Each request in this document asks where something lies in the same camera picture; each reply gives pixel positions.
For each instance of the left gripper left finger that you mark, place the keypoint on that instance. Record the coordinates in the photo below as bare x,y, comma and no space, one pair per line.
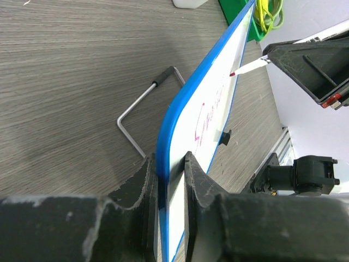
120,226

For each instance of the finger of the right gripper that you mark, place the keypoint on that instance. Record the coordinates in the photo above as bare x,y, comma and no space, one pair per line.
320,68

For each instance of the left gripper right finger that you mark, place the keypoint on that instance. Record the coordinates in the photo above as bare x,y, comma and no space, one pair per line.
223,226

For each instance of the magenta whiteboard marker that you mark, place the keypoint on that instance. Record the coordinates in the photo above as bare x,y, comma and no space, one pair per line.
326,34

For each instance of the blue framed whiteboard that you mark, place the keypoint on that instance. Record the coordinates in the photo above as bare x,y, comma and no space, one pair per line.
194,122

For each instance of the white plastic bottle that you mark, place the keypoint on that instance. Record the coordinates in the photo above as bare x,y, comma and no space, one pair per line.
188,4

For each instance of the whiteboard wire stand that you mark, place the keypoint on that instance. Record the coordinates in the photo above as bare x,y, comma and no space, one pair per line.
140,121

